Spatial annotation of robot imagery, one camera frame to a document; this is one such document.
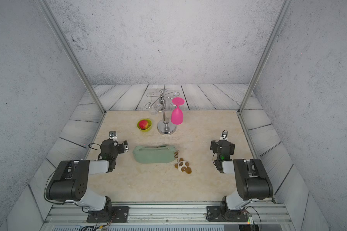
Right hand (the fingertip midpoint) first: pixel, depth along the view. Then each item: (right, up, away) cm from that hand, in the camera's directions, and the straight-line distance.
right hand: (224, 140), depth 93 cm
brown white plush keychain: (-26, -14, -7) cm, 31 cm away
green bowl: (-51, +8, +13) cm, 53 cm away
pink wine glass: (-30, +17, -2) cm, 35 cm away
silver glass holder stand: (-39, +8, +17) cm, 44 cm away
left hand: (-67, 0, +1) cm, 67 cm away
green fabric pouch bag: (-44, -8, -5) cm, 45 cm away
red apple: (-54, +10, +11) cm, 56 cm away
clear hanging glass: (-47, +21, +11) cm, 53 cm away
